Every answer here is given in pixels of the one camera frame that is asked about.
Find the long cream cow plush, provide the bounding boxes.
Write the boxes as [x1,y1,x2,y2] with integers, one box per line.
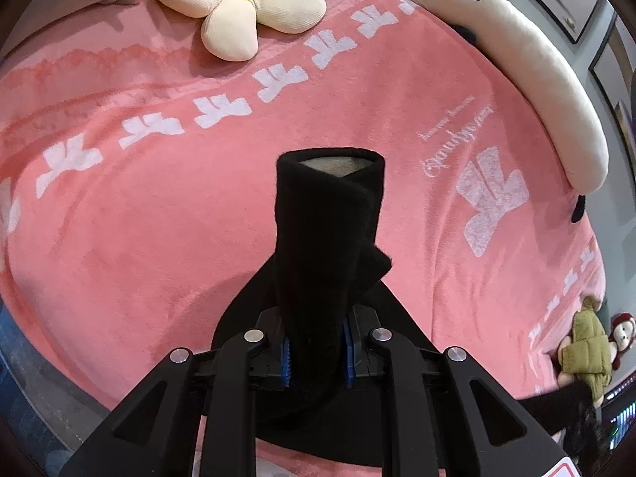
[410,0,609,223]

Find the black pants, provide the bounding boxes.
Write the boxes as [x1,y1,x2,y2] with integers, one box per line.
[210,146,595,467]

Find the cream flower plush pillow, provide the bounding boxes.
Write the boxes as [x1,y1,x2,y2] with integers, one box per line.
[159,0,327,62]

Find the red and white monkey plush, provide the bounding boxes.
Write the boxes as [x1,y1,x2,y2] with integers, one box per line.
[608,312,635,370]

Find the plush toy in green jacket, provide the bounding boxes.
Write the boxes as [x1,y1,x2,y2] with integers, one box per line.
[556,295,612,407]

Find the pink bow-print blanket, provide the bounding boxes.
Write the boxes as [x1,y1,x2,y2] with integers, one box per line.
[0,0,608,477]

